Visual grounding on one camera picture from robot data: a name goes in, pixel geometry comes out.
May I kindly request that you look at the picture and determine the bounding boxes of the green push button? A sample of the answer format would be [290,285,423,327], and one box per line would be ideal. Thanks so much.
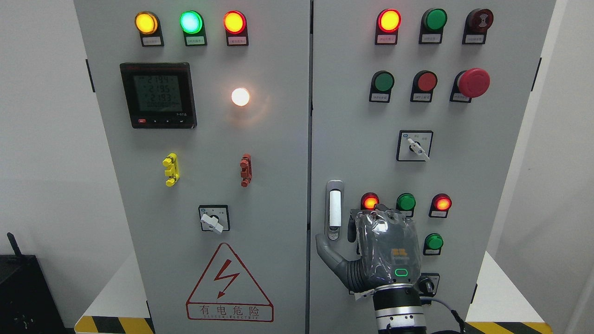
[371,71,395,92]
[423,233,444,255]

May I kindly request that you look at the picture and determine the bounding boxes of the bottom black selector switch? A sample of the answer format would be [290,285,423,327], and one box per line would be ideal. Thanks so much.
[417,273,440,297]

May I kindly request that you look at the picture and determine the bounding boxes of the red emergency stop button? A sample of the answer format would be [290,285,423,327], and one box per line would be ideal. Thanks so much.
[456,68,491,98]

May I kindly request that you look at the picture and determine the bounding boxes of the upper right selector switch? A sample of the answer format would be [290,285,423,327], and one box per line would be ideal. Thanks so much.
[396,130,433,161]

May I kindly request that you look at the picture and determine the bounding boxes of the red electric hazard sign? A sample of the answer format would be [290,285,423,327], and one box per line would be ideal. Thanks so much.
[185,243,274,322]

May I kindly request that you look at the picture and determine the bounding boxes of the silver cabinet door handle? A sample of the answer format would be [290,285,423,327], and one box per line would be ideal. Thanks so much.
[325,180,344,241]

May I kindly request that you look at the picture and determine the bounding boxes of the black box with antenna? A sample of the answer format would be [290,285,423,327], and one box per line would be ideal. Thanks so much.
[0,232,68,334]

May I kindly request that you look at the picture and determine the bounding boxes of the green lit indicator light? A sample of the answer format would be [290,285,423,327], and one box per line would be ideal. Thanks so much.
[180,10,204,34]

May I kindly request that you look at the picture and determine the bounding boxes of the left door selector switch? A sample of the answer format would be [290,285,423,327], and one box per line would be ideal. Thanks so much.
[198,205,231,235]

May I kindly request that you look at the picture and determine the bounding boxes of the bottom white selector switch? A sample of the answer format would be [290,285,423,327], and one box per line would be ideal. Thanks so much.
[349,289,374,302]

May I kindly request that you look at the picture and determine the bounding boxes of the grey robotic right hand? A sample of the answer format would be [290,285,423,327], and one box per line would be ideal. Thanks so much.
[316,204,421,293]

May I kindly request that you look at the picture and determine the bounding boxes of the red lit light top right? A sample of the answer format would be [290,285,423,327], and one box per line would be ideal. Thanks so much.
[377,8,401,34]

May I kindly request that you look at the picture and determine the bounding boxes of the red lit indicator light left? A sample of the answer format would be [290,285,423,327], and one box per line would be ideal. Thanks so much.
[223,10,247,34]

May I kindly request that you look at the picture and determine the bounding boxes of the red lit light lower left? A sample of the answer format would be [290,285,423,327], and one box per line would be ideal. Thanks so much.
[360,192,380,211]

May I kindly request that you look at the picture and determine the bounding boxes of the green light lower middle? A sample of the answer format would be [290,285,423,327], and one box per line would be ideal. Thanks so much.
[395,193,416,212]

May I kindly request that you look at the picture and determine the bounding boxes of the green push button upper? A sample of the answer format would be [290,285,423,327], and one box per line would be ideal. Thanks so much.
[371,71,395,92]

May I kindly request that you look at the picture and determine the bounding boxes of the green push button lower right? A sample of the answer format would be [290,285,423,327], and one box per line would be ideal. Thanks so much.
[423,233,444,255]

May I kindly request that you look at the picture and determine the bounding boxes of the right grey cabinet door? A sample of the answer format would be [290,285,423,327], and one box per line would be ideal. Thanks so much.
[310,0,555,318]

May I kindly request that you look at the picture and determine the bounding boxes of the white lit indicator light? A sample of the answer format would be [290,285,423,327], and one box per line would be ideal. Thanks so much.
[231,87,251,107]

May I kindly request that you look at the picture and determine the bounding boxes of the red terminal connector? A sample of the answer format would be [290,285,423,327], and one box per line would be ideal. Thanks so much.
[239,154,252,187]

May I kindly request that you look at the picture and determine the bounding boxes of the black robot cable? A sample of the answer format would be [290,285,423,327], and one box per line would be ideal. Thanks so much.
[421,297,467,334]

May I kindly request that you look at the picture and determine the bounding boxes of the yellow terminal connector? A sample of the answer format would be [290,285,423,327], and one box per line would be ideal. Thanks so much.
[162,152,180,187]

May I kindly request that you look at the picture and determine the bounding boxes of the black digital power meter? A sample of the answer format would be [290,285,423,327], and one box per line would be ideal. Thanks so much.
[119,63,197,129]

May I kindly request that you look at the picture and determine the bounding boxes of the red push button upper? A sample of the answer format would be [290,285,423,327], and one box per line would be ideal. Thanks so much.
[413,70,438,92]

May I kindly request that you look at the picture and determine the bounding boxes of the left grey cabinet door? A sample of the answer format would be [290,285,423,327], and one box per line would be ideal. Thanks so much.
[74,0,310,334]

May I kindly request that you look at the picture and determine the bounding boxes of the green light top right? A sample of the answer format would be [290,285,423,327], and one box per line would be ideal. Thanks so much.
[422,8,448,32]

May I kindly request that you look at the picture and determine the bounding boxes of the yellow indicator light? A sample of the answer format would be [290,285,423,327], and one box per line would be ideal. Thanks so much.
[135,11,159,35]

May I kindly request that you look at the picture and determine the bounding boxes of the grey cabinet door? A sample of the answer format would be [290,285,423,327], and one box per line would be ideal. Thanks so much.
[74,0,310,334]
[310,0,555,318]

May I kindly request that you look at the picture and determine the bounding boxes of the red lit light lower right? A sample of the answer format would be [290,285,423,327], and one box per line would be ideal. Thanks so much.
[432,193,452,212]

